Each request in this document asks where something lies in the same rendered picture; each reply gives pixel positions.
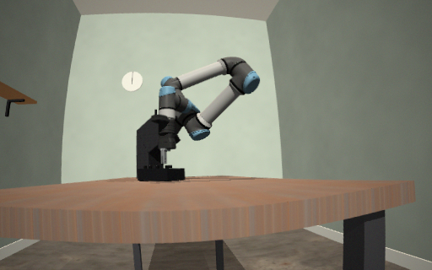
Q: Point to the black lighting desk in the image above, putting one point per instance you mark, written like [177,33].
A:
[163,174]

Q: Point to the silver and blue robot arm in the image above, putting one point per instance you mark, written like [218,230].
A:
[244,79]

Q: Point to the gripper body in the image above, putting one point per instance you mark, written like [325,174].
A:
[167,128]

